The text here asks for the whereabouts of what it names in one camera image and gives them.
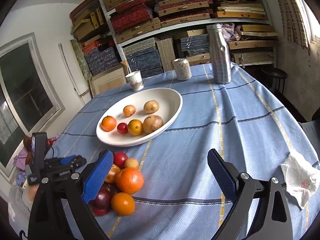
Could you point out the tan round fruit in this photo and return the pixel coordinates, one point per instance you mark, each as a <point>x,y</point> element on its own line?
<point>151,106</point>

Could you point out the pink crumpled cloth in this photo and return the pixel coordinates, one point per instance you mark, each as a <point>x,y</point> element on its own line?
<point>231,32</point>

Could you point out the large yellow passion fruit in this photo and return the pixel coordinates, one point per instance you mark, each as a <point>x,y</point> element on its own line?
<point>111,176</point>

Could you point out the dark red plum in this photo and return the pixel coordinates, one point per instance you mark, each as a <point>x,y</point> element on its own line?
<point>102,200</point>

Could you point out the orange mandarin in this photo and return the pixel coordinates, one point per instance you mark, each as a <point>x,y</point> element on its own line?
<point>108,123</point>

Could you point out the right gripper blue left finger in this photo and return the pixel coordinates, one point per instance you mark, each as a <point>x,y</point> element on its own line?
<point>94,175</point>

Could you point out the orange tangerine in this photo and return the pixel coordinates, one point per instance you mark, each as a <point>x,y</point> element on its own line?
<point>129,180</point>

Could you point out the small orange kumquat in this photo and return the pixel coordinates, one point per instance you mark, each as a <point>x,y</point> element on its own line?
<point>123,204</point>

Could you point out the white paper cup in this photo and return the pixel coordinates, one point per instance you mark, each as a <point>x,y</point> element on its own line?
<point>135,80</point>

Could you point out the silver metal bottle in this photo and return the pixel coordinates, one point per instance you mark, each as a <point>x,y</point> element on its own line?
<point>219,55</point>

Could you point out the brown plush toy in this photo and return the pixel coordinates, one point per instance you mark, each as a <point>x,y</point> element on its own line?
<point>27,141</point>

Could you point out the small tan fruit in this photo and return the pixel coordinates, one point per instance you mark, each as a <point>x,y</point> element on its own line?
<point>129,110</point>

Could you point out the metal storage shelf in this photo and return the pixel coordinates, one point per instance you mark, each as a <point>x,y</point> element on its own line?
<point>185,22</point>

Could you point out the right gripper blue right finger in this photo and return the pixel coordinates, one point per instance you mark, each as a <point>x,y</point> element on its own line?
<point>226,181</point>

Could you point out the white drink can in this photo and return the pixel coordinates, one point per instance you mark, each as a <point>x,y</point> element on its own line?
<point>182,69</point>

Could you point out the blue checked tablecloth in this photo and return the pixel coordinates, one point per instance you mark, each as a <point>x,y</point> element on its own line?
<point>242,120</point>

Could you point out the person's left hand thumb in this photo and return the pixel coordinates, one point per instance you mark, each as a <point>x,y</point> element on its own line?
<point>32,191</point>

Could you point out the crumpled white tissue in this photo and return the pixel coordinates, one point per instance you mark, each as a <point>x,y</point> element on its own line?
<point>301,178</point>

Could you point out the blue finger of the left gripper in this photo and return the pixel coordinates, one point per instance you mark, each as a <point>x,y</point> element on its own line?
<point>77,161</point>
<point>66,160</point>

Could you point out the small red tomato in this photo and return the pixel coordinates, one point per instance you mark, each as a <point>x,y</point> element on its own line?
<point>99,212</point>

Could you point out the yellow orange citrus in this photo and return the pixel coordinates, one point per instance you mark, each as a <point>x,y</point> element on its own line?
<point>135,127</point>

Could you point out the tan potato-like fruit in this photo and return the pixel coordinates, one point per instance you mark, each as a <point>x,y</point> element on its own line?
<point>152,123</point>

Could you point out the framed cardboard panel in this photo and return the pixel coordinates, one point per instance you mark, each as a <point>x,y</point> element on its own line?
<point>111,78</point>

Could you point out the red cherry tomato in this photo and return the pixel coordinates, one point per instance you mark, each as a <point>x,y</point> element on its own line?
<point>122,128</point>

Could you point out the window with white frame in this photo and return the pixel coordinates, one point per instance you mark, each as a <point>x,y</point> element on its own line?
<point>28,98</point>

